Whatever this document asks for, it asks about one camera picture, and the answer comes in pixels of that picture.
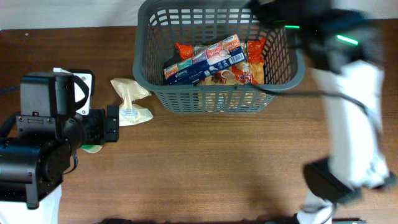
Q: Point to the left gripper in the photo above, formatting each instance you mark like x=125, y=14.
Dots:
x=97, y=126

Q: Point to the green lid jar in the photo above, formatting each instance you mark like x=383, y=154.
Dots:
x=92, y=149

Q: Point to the beige paper bag packet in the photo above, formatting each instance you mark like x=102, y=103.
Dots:
x=131, y=113

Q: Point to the grey plastic shopping basket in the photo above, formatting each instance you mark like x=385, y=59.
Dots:
x=161, y=24

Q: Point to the white tissue pack stack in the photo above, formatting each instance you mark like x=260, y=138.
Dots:
x=215, y=58

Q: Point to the yellow Nescafe coffee bag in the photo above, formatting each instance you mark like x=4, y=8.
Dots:
x=239, y=74

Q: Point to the orange spaghetti packet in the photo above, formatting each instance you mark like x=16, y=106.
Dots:
x=252, y=48

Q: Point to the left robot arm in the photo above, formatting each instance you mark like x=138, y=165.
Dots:
x=39, y=143

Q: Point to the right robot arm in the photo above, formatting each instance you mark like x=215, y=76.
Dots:
x=346, y=52

